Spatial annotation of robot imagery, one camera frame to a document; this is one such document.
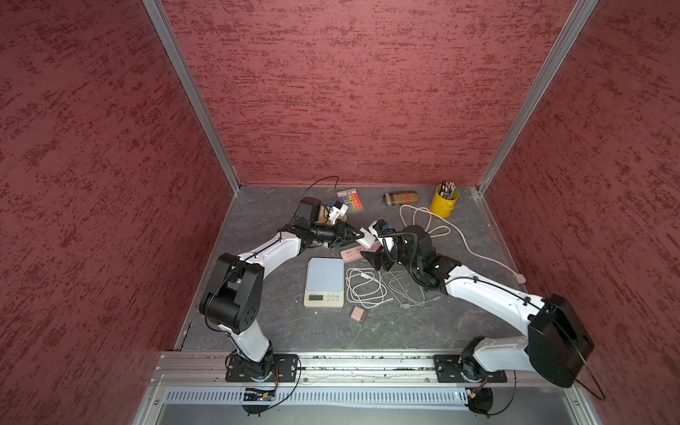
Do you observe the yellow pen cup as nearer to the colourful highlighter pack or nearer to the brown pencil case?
the brown pencil case

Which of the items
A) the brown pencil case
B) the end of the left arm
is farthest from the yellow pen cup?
the end of the left arm

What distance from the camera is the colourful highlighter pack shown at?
1.16 metres

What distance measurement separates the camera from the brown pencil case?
1156 mm

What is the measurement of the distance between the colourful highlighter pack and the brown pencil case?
0.39ft

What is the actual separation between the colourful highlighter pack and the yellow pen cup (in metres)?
0.31

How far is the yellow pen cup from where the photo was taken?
1.05m
